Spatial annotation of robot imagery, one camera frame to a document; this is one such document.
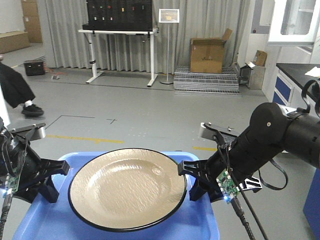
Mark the stack of metal grates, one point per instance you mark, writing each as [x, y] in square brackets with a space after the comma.
[225, 82]

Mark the white standing desk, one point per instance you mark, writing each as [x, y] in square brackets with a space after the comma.
[89, 34]

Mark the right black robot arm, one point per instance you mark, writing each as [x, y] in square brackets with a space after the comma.
[273, 128]

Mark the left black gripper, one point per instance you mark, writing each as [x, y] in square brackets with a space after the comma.
[18, 158]

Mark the black pegboard panel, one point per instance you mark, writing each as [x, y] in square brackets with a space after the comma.
[119, 15]

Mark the lab counter with blue doors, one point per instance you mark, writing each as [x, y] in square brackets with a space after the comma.
[290, 80]

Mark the sign on metal stand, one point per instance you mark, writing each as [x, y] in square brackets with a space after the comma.
[168, 16]

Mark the black box on floor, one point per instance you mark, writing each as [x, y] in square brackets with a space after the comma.
[34, 68]

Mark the right green circuit board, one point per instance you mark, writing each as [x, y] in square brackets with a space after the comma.
[227, 186]

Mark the person in black clothes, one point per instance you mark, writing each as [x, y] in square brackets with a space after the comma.
[17, 92]

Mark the blue plastic tray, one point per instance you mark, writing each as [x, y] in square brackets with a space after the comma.
[194, 220]

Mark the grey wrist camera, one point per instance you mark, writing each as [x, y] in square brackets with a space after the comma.
[32, 132]
[221, 135]

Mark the green circuit board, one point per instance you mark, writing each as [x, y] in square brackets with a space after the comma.
[11, 184]
[227, 186]

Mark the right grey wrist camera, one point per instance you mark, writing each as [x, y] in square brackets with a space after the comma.
[221, 135]

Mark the beige plate with black rim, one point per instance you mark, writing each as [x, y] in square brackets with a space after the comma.
[127, 190]

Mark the grey curtain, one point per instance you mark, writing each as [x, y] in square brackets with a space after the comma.
[66, 47]

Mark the white glass wall cabinet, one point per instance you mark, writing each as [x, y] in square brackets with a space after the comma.
[294, 23]

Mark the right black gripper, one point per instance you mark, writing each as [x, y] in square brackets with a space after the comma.
[216, 164]

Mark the large open cardboard box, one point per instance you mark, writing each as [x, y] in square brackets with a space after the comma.
[207, 54]

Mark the stacked cardboard boxes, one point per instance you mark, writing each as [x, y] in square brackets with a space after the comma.
[19, 24]

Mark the grey metal box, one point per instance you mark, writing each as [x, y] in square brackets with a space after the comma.
[252, 76]

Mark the small cardboard box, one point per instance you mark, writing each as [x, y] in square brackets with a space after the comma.
[260, 58]

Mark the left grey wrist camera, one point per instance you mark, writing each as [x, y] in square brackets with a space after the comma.
[32, 132]

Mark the left green circuit board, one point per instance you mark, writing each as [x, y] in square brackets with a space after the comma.
[11, 184]

